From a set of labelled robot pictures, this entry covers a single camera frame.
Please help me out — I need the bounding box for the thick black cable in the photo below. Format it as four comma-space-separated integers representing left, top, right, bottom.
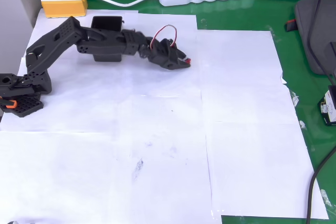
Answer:
306, 146, 336, 224

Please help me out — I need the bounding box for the grey laptop sleeve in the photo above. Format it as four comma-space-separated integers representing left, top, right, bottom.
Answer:
285, 0, 336, 76

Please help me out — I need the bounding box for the orange clamp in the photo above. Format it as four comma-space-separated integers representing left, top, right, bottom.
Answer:
0, 97, 18, 110

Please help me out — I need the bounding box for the black open box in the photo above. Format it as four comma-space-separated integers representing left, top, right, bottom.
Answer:
90, 16, 125, 62

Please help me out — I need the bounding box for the small black white carton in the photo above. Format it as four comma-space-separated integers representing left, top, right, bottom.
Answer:
317, 85, 336, 126

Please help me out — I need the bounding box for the thin black cable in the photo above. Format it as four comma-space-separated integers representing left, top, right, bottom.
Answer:
307, 0, 336, 86

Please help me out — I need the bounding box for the green desk mat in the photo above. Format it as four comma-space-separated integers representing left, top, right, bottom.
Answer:
51, 0, 336, 224

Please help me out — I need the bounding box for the red white servo wire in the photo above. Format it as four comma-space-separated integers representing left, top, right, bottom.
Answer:
150, 24, 178, 51

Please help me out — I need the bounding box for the yellow cardboard box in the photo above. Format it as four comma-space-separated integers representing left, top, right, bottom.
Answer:
40, 0, 89, 19

